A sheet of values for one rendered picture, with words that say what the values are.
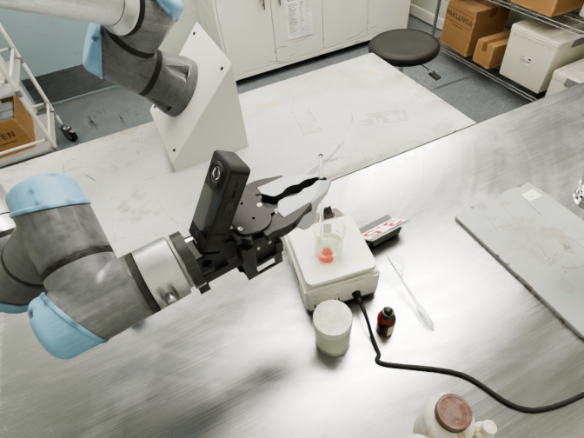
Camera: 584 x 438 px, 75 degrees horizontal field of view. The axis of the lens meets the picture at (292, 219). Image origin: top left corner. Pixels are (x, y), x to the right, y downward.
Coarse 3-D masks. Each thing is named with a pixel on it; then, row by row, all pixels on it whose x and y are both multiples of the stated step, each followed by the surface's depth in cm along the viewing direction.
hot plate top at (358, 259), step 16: (352, 224) 67; (304, 240) 65; (352, 240) 64; (304, 256) 63; (352, 256) 62; (368, 256) 62; (304, 272) 61; (320, 272) 61; (336, 272) 60; (352, 272) 60
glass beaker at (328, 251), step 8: (328, 216) 60; (336, 216) 59; (328, 224) 61; (336, 224) 60; (344, 224) 58; (328, 232) 63; (336, 232) 62; (344, 232) 57; (320, 240) 57; (328, 240) 56; (336, 240) 56; (344, 240) 59; (320, 248) 59; (328, 248) 58; (336, 248) 58; (344, 248) 60; (320, 256) 60; (328, 256) 60; (336, 256) 60; (328, 264) 61
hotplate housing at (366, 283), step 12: (288, 240) 68; (288, 252) 70; (300, 276) 63; (360, 276) 62; (372, 276) 62; (300, 288) 65; (312, 288) 61; (324, 288) 61; (336, 288) 61; (348, 288) 62; (360, 288) 63; (372, 288) 65; (312, 300) 62; (324, 300) 63; (336, 300) 64; (348, 300) 66; (360, 300) 63
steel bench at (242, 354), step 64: (512, 128) 95; (576, 128) 93; (384, 192) 83; (448, 192) 82; (448, 256) 71; (0, 320) 70; (192, 320) 67; (256, 320) 66; (448, 320) 63; (512, 320) 62; (0, 384) 62; (64, 384) 61; (128, 384) 60; (192, 384) 59; (256, 384) 58; (320, 384) 58; (384, 384) 57; (448, 384) 56; (512, 384) 55; (576, 384) 55
